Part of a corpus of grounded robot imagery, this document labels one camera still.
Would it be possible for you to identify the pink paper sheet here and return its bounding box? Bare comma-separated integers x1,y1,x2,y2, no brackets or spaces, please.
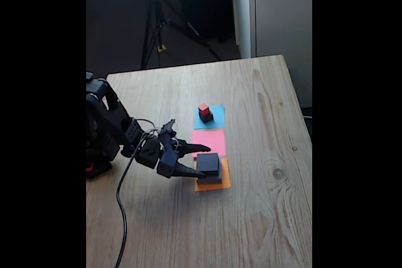
192,129,227,159

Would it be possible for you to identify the medium black square block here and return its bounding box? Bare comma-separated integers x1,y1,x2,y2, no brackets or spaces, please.
196,153,220,178

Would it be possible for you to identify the large grey square block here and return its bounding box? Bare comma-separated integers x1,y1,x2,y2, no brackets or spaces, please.
196,169,224,187

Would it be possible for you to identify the small dark grey cube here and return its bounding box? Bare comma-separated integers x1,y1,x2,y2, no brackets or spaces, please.
199,110,215,124

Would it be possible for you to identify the blue paper sheet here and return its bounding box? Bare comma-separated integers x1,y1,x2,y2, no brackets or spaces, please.
193,103,226,130

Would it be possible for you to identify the orange paper sheet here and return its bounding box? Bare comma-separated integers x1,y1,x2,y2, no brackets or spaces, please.
193,157,232,193

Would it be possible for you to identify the red black table clamp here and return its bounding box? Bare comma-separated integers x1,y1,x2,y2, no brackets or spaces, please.
85,158,113,180

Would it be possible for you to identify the black tripod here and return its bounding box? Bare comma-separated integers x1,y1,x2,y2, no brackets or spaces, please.
139,0,222,70

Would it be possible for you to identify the white grey cabinet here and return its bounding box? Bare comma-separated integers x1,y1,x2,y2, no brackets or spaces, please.
231,0,313,109

